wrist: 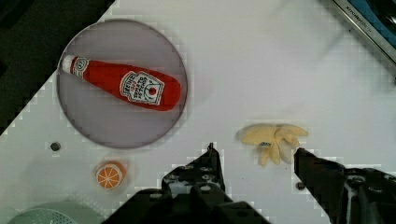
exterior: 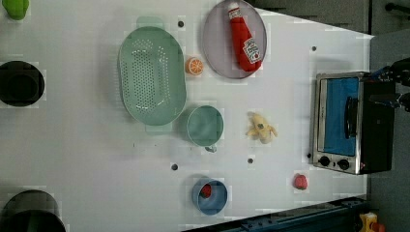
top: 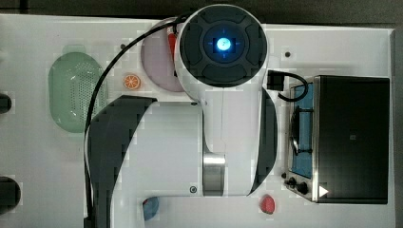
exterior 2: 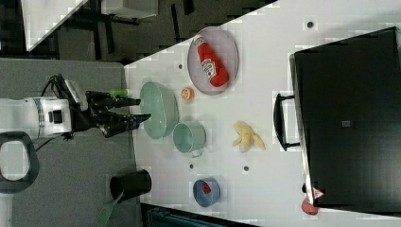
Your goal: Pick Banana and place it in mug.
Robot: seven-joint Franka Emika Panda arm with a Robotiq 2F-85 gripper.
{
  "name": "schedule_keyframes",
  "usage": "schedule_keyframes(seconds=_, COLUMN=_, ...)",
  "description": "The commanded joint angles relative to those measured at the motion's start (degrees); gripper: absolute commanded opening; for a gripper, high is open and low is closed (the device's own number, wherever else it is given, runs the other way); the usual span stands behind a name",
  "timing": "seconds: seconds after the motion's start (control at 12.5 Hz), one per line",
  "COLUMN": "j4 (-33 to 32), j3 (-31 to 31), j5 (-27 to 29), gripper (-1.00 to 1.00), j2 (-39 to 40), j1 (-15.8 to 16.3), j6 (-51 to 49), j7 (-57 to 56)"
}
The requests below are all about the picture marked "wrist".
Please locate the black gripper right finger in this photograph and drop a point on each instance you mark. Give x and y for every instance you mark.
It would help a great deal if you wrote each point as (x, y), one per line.
(348, 195)

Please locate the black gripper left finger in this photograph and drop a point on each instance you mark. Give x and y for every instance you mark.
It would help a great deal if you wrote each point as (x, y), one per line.
(190, 194)

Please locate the orange slice toy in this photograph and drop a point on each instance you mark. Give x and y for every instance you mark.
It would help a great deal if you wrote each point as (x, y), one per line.
(110, 174)

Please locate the red plush ketchup bottle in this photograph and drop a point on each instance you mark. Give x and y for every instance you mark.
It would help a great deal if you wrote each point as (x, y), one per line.
(135, 85)

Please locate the green perforated colander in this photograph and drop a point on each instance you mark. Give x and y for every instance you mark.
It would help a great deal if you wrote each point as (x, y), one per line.
(58, 213)

